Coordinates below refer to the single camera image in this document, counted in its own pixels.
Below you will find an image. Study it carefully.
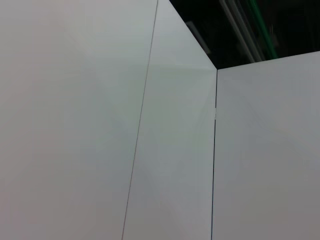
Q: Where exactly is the white metal rail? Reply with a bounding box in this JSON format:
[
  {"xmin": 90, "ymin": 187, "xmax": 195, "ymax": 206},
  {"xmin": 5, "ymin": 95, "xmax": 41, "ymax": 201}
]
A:
[{"xmin": 219, "ymin": 0, "xmax": 264, "ymax": 63}]

